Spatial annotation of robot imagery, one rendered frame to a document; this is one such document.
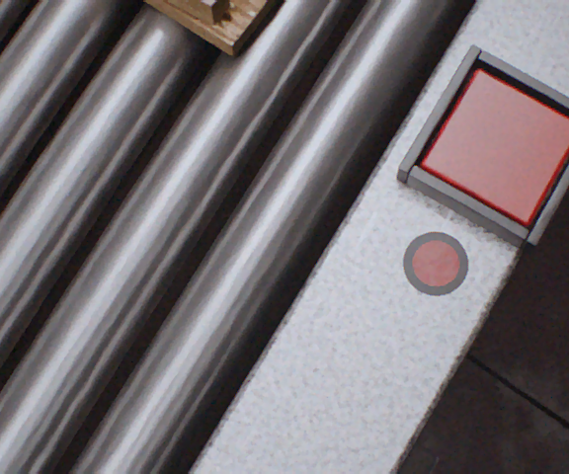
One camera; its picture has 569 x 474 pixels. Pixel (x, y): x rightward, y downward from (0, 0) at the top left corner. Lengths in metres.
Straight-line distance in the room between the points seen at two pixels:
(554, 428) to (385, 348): 0.95
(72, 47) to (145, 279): 0.13
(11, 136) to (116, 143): 0.05
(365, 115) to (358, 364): 0.12
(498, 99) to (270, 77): 0.11
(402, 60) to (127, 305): 0.18
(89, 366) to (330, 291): 0.12
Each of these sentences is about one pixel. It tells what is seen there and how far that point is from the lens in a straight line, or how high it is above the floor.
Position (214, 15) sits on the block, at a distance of 0.61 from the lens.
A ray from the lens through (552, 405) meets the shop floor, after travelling 1.54.
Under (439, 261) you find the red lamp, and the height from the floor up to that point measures 0.92.
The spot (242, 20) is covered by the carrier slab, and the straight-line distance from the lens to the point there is 0.62.
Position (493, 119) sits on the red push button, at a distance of 0.62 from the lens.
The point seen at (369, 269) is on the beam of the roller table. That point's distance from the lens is 0.60.
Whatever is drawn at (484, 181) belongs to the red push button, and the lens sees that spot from 0.61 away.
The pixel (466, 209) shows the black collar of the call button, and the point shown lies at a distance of 0.60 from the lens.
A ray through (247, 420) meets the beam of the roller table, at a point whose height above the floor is 0.91.
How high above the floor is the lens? 1.50
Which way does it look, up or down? 75 degrees down
